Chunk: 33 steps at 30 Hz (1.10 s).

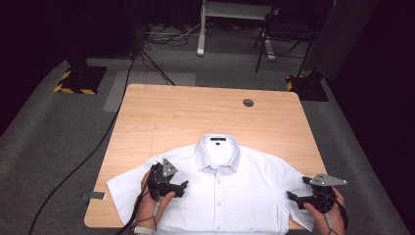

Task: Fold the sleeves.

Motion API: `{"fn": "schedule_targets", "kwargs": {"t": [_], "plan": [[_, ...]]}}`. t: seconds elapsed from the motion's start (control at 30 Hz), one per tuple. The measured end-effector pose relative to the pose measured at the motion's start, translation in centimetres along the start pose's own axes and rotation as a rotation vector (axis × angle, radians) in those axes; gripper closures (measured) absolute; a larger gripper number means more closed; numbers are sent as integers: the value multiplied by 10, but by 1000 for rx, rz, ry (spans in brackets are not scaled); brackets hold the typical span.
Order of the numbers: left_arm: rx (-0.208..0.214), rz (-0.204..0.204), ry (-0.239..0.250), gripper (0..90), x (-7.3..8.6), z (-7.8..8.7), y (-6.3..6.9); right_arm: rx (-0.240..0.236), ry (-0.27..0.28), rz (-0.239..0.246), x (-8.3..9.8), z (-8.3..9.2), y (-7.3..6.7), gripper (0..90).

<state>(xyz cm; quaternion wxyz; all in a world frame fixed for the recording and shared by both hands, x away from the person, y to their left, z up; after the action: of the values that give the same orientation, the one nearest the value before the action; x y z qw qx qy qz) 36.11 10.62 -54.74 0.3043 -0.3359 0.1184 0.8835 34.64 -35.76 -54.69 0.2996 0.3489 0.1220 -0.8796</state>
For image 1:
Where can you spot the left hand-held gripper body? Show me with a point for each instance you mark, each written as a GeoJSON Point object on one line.
{"type": "Point", "coordinates": [159, 182]}

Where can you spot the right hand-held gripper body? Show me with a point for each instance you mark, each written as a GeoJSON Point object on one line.
{"type": "Point", "coordinates": [321, 200]}

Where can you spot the white short-sleeved shirt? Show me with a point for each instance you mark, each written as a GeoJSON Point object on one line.
{"type": "Point", "coordinates": [228, 196]}

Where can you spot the person's right hand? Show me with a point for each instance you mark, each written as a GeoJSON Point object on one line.
{"type": "Point", "coordinates": [334, 222]}

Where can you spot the person's left hand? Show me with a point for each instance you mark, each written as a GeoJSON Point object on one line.
{"type": "Point", "coordinates": [147, 209]}

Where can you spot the grey wristband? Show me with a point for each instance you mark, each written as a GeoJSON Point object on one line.
{"type": "Point", "coordinates": [143, 230]}

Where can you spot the grey tape strip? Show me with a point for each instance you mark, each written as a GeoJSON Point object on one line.
{"type": "Point", "coordinates": [94, 196]}

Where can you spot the black yellow-striped stand base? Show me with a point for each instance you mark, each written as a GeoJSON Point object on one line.
{"type": "Point", "coordinates": [81, 80]}
{"type": "Point", "coordinates": [308, 88]}

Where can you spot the grey round table grommet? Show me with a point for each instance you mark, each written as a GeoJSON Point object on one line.
{"type": "Point", "coordinates": [248, 103]}

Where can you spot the grey leaning panel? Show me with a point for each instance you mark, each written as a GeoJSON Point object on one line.
{"type": "Point", "coordinates": [339, 36]}

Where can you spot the black folding chair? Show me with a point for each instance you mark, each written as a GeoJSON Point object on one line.
{"type": "Point", "coordinates": [287, 29]}

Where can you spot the white desk frame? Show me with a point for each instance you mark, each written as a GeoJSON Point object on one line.
{"type": "Point", "coordinates": [201, 39]}

